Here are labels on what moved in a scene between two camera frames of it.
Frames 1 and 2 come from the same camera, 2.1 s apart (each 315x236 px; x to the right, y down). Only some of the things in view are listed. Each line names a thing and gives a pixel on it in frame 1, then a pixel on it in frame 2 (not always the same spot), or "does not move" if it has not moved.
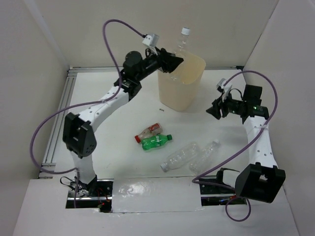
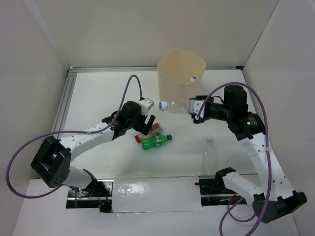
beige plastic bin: (179, 90) does not move
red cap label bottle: (154, 129) does not move
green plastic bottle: (153, 142) does not move
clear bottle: (183, 73) -> (193, 78)
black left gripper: (167, 61) -> (142, 128)
